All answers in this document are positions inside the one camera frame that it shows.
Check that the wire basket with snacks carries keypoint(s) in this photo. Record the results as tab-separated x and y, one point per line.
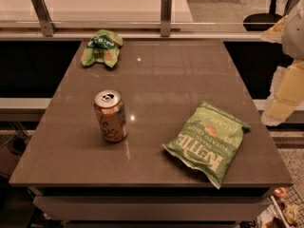
285	211

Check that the metal glass bracket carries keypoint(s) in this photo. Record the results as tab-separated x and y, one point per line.
45	22
165	25

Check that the black office chair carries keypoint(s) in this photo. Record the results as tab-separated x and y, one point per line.
263	21

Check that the right metal glass bracket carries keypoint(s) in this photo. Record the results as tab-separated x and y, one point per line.
165	25

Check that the green jalapeno kettle chip bag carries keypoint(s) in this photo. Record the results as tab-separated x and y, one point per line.
208	142

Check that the left metal glass bracket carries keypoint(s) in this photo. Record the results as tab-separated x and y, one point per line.
45	22

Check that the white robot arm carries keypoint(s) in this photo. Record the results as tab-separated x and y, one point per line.
293	34

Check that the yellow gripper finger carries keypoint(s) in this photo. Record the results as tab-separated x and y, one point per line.
274	33
286	94

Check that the green rice chip bag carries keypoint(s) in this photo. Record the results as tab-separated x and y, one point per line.
103	47

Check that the orange soda can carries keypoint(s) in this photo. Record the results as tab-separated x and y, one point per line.
109	108

